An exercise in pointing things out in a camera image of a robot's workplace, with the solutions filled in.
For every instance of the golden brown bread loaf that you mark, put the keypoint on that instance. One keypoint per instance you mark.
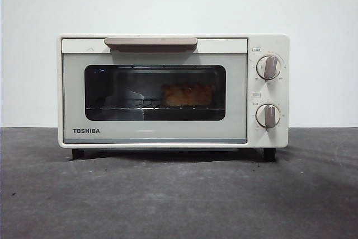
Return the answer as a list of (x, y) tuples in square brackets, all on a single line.
[(186, 96)]

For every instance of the beige oven control knob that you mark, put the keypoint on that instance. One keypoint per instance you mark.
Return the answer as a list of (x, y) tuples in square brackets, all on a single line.
[(268, 67), (268, 116)]

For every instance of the white Toshiba toaster oven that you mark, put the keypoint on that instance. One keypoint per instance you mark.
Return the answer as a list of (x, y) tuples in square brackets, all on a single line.
[(268, 43)]

